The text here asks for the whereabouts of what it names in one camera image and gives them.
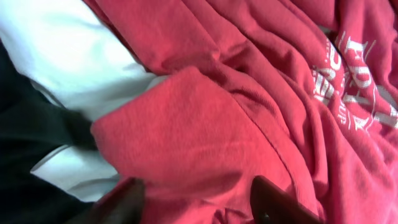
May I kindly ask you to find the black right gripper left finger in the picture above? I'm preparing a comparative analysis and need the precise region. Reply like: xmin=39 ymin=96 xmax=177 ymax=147
xmin=67 ymin=179 xmax=145 ymax=224

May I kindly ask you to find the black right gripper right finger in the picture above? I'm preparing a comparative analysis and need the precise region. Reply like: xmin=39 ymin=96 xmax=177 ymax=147
xmin=250 ymin=175 xmax=320 ymax=224

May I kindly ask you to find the red orange t-shirt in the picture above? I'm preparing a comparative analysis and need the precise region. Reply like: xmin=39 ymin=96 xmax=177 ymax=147
xmin=88 ymin=0 xmax=397 ymax=223

